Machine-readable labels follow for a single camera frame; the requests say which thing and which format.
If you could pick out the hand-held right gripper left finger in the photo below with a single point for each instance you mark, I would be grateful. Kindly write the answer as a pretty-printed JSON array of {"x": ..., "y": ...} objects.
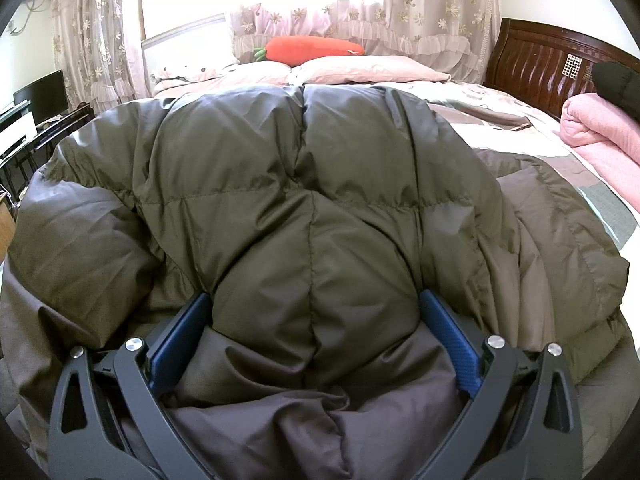
[{"x": 177, "y": 345}]

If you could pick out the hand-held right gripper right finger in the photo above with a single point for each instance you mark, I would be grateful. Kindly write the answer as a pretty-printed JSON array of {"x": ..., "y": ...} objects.
[{"x": 452, "y": 342}]

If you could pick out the olive hooded puffer jacket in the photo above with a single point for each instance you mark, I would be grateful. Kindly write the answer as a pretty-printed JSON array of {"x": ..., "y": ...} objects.
[{"x": 300, "y": 185}]

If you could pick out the black desk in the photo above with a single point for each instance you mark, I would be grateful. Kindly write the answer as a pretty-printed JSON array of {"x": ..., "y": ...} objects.
[{"x": 45, "y": 145}]

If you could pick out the folded pink blanket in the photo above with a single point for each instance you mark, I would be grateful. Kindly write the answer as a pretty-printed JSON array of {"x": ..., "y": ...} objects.
[{"x": 600, "y": 140}]

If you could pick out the white floral pillow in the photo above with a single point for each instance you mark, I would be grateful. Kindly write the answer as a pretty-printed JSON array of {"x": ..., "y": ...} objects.
[{"x": 192, "y": 77}]

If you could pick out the pink pillow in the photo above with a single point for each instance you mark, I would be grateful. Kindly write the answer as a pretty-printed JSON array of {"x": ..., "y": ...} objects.
[
  {"x": 365, "y": 70},
  {"x": 260, "y": 75}
]

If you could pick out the black computer monitor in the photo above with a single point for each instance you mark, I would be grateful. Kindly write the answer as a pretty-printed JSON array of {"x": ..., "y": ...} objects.
[{"x": 42, "y": 92}]

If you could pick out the dark wooden headboard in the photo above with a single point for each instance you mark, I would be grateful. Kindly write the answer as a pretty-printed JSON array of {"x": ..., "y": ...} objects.
[{"x": 530, "y": 60}]

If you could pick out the white dotted sticker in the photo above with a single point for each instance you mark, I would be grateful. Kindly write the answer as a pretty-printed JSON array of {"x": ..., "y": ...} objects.
[{"x": 571, "y": 65}]

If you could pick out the black garment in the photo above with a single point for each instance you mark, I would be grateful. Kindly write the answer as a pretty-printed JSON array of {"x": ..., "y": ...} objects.
[{"x": 617, "y": 87}]

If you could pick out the floral lace curtain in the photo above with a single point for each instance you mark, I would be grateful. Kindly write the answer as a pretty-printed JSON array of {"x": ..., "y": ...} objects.
[
  {"x": 95, "y": 35},
  {"x": 430, "y": 15}
]

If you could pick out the orange carrot plush toy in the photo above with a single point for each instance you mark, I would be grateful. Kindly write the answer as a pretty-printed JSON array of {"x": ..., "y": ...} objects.
[{"x": 315, "y": 50}]

